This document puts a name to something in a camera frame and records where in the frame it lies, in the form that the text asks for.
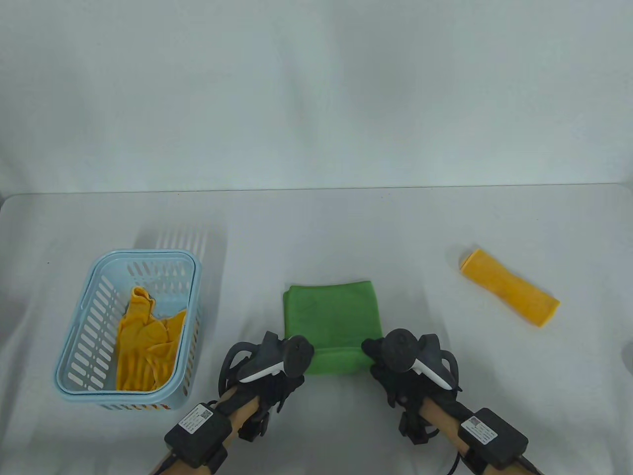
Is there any light blue plastic basket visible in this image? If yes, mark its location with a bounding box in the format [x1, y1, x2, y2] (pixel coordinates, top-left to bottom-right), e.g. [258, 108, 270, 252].
[53, 249, 203, 411]

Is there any black wrist strap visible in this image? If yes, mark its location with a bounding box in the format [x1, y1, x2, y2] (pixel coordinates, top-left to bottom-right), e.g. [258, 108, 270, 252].
[462, 449, 490, 475]
[204, 448, 229, 475]

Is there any grey white tracker controller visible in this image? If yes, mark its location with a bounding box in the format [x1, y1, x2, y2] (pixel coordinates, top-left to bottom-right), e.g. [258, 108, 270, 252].
[220, 332, 316, 391]
[383, 328, 463, 391]

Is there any yellow square towel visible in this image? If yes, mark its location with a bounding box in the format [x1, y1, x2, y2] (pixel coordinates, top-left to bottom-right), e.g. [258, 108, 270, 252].
[460, 249, 561, 329]

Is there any orange-yellow towel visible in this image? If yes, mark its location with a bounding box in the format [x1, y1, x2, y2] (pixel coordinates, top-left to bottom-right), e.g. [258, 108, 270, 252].
[115, 286, 187, 392]

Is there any black wrist sensor box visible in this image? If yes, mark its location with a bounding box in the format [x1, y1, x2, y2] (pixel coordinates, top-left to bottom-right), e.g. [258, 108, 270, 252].
[164, 403, 232, 468]
[457, 408, 529, 471]

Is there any person's left hand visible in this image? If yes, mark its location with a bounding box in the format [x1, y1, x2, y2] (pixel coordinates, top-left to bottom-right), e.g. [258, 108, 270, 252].
[214, 372, 305, 421]

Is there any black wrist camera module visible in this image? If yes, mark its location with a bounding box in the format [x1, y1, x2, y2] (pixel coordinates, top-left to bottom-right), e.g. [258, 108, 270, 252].
[238, 411, 270, 442]
[398, 408, 438, 444]

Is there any person's right hand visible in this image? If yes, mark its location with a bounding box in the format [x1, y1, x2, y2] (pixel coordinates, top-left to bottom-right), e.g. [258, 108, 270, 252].
[361, 338, 478, 414]

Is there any person's left forearm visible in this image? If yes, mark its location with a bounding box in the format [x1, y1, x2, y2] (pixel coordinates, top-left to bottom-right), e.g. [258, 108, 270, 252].
[148, 393, 260, 475]

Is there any green towel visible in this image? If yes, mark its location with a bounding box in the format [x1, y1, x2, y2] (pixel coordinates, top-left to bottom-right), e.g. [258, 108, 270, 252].
[283, 281, 381, 375]

